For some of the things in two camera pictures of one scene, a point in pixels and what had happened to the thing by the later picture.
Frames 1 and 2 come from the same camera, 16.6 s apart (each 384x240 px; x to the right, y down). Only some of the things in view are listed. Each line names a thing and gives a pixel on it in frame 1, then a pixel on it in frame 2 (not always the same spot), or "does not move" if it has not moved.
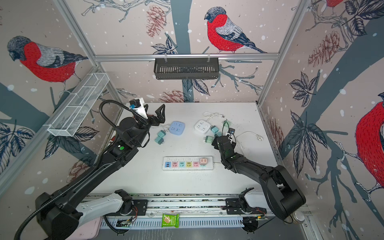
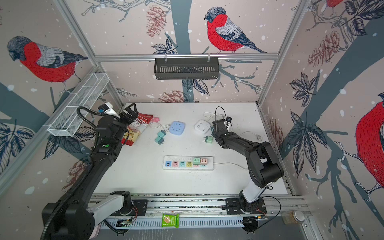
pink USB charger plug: [203, 161] does not move
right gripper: [216, 140] → [215, 133]
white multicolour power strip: [187, 163] does not move
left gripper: [160, 118] → [133, 114]
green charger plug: [161, 133] does not move
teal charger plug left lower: [159, 140] does not move
